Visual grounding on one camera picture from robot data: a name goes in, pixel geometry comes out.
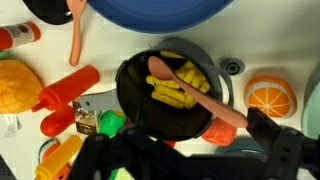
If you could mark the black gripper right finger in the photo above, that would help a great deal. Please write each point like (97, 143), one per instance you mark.
(280, 146)

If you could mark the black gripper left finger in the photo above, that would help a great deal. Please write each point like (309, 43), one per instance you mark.
(110, 150)

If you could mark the pink plastic spoon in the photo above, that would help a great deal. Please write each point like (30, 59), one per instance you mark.
(216, 108)

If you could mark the small printed carton box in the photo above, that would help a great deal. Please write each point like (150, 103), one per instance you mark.
(86, 121)

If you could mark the toy orange half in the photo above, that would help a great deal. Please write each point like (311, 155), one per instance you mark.
(270, 96)

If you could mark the mint green bowl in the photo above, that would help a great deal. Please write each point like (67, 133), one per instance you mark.
(313, 106)

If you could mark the yellow mustard bottle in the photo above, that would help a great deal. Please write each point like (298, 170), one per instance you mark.
(58, 159)

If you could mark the toy watermelon slice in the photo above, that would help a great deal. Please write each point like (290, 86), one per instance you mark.
(50, 150)

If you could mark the red plush peach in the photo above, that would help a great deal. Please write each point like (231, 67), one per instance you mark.
(220, 133)

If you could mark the orange ketchup bottle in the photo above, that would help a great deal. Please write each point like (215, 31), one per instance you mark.
(70, 87)

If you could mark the yellow toy fries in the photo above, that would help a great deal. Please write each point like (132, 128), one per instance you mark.
(166, 96)

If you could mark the grey round knob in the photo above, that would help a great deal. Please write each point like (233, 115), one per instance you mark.
(232, 66)

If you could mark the plush toy pineapple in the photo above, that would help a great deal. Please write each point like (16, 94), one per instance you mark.
(16, 86)

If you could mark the large blue plate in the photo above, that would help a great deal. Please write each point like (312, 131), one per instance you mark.
(156, 15)

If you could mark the small red sauce bottle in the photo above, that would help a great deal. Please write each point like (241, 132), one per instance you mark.
(10, 38)

